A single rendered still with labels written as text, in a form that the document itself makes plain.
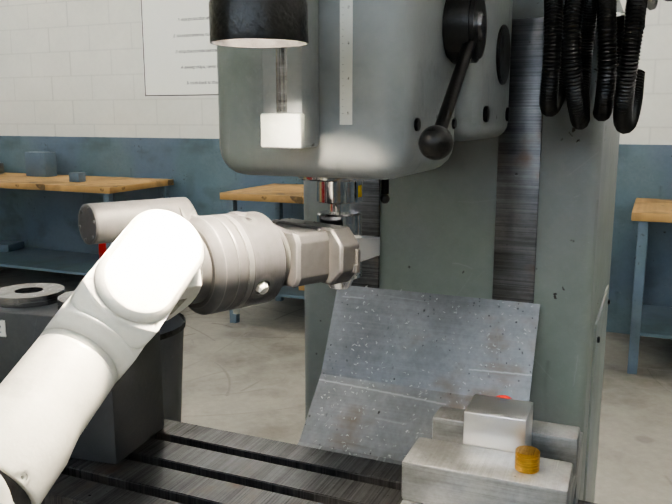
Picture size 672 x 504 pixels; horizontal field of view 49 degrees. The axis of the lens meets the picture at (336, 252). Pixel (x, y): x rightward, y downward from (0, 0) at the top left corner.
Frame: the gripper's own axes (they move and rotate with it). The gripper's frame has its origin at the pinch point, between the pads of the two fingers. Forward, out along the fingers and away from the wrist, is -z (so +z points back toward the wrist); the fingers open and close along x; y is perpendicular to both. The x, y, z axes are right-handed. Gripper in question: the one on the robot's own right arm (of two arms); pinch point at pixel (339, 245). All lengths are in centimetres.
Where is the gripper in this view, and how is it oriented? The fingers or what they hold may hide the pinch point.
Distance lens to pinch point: 77.3
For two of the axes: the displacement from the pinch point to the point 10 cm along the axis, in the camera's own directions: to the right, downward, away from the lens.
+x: -6.9, -1.3, 7.1
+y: -0.1, 9.9, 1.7
